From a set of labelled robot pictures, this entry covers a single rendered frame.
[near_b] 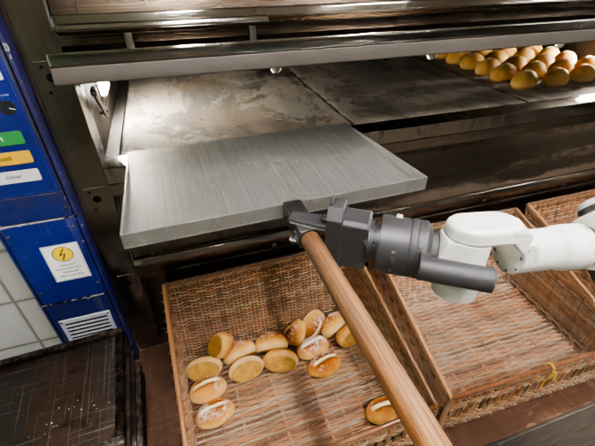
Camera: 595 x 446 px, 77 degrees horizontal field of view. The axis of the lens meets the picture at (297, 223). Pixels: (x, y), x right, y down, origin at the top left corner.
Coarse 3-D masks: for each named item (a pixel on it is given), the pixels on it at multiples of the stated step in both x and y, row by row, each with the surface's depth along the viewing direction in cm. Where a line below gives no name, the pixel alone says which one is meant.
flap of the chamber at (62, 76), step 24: (336, 48) 66; (360, 48) 68; (384, 48) 69; (408, 48) 70; (432, 48) 72; (456, 48) 73; (480, 48) 75; (504, 48) 77; (72, 72) 56; (96, 72) 57; (120, 72) 58; (144, 72) 59; (168, 72) 60; (192, 72) 61; (216, 72) 62
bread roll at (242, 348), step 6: (240, 342) 107; (246, 342) 107; (252, 342) 108; (234, 348) 106; (240, 348) 105; (246, 348) 106; (252, 348) 107; (228, 354) 105; (234, 354) 104; (240, 354) 105; (246, 354) 105; (252, 354) 108; (228, 360) 105; (234, 360) 104
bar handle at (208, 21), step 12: (60, 24) 57; (72, 24) 57; (84, 24) 57; (96, 24) 58; (108, 24) 58; (120, 24) 58; (132, 24) 59; (144, 24) 59; (156, 24) 60; (168, 24) 60; (180, 24) 61; (192, 24) 61; (204, 24) 62; (216, 24) 62; (228, 24) 63; (240, 24) 64; (252, 24) 64; (264, 24) 65; (132, 36) 60; (252, 36) 65
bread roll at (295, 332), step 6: (294, 324) 108; (300, 324) 108; (288, 330) 109; (294, 330) 108; (300, 330) 107; (288, 336) 109; (294, 336) 108; (300, 336) 108; (294, 342) 109; (300, 342) 110
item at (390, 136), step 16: (576, 96) 118; (592, 96) 118; (448, 112) 107; (464, 112) 107; (480, 112) 107; (496, 112) 107; (512, 112) 107; (528, 112) 109; (544, 112) 111; (560, 112) 113; (576, 112) 115; (592, 112) 118; (368, 128) 98; (384, 128) 98; (400, 128) 98; (416, 128) 100; (432, 128) 101; (448, 128) 103; (464, 128) 105; (480, 128) 107; (112, 160) 83; (112, 176) 81
